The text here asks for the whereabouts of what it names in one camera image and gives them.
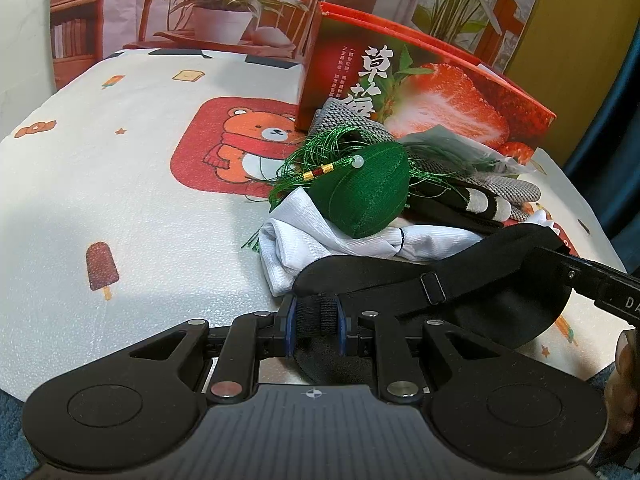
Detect red strawberry box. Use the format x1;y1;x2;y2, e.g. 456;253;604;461
296;2;555;162

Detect black eye mask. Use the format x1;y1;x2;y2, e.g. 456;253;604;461
290;224;574;386

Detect cartoon printed table mat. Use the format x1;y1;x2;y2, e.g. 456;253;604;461
0;48;629;403

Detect green leaf-shaped sachet with tassel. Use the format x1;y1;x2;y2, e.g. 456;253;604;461
268;127;467;238

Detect grey knitted cloth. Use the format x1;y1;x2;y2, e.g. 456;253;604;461
308;98;541;221

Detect printed room backdrop poster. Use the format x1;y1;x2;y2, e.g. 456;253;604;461
50;0;536;87

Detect white cloth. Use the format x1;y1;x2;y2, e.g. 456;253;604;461
257;186;551;297

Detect blue curtain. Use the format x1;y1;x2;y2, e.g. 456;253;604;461
563;35;639;276

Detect black and grey glove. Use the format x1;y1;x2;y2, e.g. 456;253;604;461
402;186;512;235

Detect plastic bag with green cable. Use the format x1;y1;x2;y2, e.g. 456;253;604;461
399;125;527;176

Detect person's hand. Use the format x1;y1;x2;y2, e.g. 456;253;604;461
604;328;639;448

